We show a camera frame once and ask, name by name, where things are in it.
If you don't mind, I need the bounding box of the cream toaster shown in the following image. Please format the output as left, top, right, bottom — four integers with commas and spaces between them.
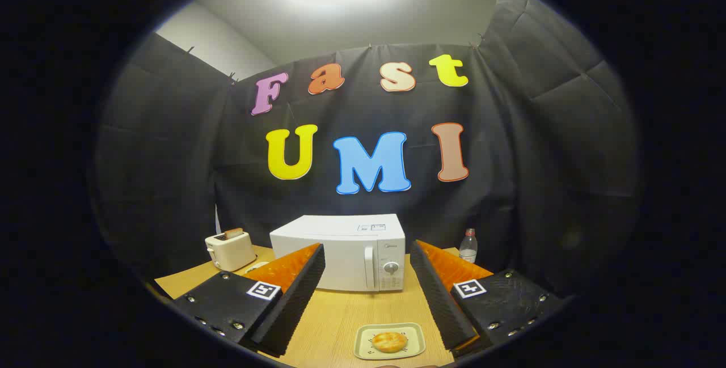
205, 231, 257, 272

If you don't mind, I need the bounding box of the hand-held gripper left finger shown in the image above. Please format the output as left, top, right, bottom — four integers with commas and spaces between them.
173, 243, 326, 357

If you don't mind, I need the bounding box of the round golden bread bun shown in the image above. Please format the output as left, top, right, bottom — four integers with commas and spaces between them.
372, 331, 408, 353

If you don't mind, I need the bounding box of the white microwave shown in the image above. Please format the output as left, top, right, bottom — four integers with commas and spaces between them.
269, 214, 406, 293

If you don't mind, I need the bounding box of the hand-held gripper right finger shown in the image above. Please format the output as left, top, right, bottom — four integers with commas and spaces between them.
410, 239, 568, 357

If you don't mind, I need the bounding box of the clear plastic water bottle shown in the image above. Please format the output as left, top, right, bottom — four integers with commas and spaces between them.
458, 229, 478, 264

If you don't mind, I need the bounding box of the cream square plate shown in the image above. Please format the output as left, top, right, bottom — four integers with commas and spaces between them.
353, 323, 426, 361

